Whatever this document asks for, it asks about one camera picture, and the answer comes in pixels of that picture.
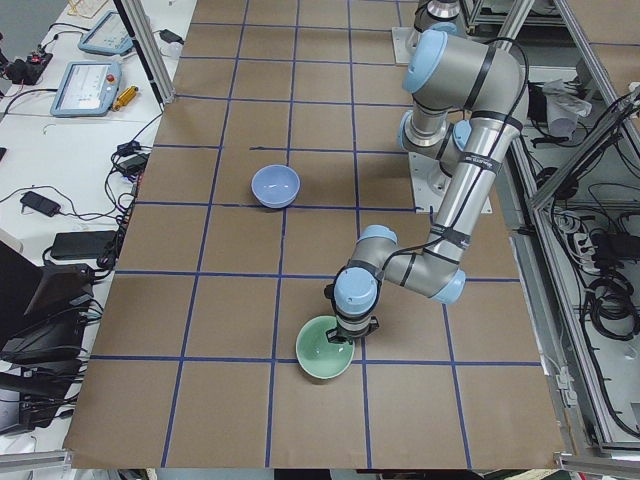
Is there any black smartphone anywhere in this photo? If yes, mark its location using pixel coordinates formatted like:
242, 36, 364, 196
20, 191, 61, 217

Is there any green bowl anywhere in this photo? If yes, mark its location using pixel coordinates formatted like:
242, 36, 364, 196
295, 315, 355, 380

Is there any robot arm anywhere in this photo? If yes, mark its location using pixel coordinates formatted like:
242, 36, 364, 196
325, 29, 528, 343
413, 0, 465, 37

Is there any gold cylinder tool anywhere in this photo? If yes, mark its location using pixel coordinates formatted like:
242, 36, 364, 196
111, 85, 139, 111

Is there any black power brick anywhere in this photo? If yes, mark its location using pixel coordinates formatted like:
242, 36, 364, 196
50, 230, 116, 260

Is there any brown paper table cover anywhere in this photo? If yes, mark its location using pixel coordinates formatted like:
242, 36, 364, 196
65, 1, 563, 469

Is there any aluminium frame post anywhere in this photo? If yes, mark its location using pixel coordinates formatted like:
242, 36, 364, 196
113, 0, 175, 105

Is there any blue bowl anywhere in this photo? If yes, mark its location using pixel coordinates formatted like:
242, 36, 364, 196
251, 164, 301, 209

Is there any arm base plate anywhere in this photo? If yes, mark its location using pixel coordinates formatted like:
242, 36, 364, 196
391, 27, 420, 65
408, 153, 450, 214

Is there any teach pendant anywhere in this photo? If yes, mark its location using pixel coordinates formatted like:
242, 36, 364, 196
50, 61, 122, 117
78, 10, 133, 56

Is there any far teach pendant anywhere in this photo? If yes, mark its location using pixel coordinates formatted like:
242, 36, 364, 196
78, 10, 133, 56

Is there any near teach pendant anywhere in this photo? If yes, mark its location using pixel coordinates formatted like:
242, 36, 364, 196
50, 61, 122, 117

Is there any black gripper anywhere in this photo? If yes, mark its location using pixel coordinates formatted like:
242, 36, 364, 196
325, 315, 379, 344

